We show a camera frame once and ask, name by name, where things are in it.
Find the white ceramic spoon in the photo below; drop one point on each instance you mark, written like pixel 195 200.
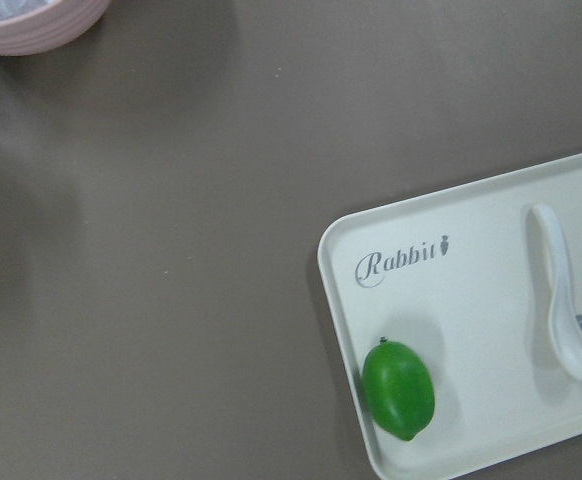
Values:
pixel 564 333

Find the pink bowl with ice cubes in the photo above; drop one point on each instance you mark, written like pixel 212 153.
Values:
pixel 50 26

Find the cream rabbit tray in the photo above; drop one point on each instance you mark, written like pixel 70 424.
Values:
pixel 461 277

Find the green lime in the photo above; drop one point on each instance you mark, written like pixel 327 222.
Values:
pixel 398 389

